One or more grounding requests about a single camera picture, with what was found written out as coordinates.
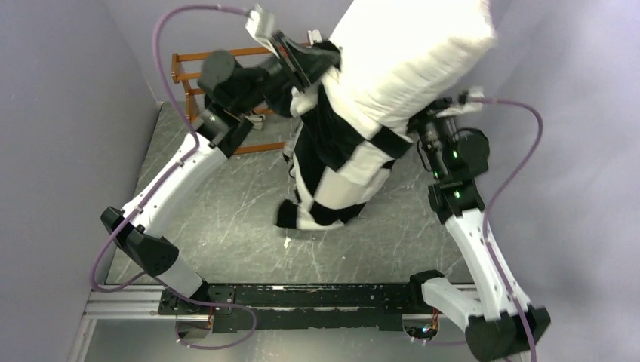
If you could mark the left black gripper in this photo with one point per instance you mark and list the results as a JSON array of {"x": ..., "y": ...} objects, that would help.
[{"x": 306, "y": 63}]

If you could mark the white pillow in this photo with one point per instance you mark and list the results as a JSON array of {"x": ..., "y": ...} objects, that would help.
[{"x": 399, "y": 56}]

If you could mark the black white checkered pillowcase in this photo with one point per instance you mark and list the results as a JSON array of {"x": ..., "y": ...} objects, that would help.
[{"x": 345, "y": 146}]

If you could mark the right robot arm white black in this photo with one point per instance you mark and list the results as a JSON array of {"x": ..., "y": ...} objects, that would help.
[{"x": 501, "y": 322}]

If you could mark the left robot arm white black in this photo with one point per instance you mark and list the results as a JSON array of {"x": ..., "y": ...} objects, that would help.
[{"x": 136, "y": 228}]

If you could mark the white clip on rack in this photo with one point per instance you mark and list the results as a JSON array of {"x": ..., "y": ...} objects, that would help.
[{"x": 314, "y": 37}]

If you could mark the green white stapler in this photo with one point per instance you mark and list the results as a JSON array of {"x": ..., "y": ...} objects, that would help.
[{"x": 257, "y": 121}]

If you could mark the wooden shelf rack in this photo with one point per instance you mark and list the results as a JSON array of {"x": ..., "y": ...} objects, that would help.
[{"x": 224, "y": 87}]

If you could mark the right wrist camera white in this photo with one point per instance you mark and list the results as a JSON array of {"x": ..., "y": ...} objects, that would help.
[{"x": 464, "y": 103}]

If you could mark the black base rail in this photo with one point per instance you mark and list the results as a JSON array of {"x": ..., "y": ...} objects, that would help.
[{"x": 239, "y": 307}]

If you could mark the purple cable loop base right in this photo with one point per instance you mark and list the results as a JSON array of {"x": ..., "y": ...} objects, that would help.
[{"x": 426, "y": 334}]

